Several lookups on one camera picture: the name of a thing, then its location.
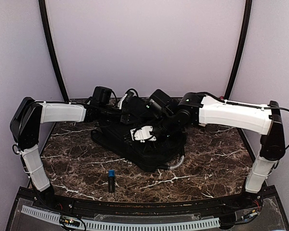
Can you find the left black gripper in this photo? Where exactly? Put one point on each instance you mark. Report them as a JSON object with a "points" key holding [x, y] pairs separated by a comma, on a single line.
{"points": [[124, 115]]}

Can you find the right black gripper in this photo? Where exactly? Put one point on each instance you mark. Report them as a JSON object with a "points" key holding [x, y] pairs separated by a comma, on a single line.
{"points": [[165, 145]]}

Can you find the black student backpack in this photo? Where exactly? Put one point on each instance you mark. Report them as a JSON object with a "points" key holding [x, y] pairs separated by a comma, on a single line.
{"points": [[110, 135]]}

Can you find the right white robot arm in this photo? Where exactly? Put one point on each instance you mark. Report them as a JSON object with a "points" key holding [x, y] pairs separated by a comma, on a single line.
{"points": [[204, 108]]}

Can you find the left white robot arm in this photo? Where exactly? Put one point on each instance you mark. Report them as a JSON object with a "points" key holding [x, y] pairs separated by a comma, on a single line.
{"points": [[31, 114]]}

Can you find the blue cap black highlighter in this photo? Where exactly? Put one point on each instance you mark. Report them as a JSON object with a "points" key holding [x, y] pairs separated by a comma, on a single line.
{"points": [[111, 181]]}

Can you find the small green circuit board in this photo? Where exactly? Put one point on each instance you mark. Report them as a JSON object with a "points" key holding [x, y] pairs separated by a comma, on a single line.
{"points": [[69, 222]]}

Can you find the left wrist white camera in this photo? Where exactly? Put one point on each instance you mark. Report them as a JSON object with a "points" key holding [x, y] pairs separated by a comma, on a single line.
{"points": [[127, 97]]}

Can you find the wrist white camera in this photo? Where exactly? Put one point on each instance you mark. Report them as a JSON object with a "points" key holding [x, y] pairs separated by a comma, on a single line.
{"points": [[141, 134], [127, 97]]}

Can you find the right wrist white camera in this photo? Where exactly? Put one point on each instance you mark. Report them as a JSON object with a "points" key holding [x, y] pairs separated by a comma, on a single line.
{"points": [[141, 134]]}

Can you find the black front table rail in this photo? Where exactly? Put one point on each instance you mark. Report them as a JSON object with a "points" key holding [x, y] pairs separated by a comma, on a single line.
{"points": [[224, 206]]}

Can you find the right black frame post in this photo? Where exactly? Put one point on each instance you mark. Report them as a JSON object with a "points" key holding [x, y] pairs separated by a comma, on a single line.
{"points": [[240, 48]]}

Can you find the black frame post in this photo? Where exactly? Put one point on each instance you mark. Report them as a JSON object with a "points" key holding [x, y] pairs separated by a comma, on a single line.
{"points": [[51, 49], [240, 48]]}

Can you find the white slotted cable duct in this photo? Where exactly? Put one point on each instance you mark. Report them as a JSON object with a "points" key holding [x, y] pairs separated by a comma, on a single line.
{"points": [[125, 223]]}

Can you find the left black frame post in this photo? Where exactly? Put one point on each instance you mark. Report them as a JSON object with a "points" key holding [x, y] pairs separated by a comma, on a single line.
{"points": [[51, 49]]}

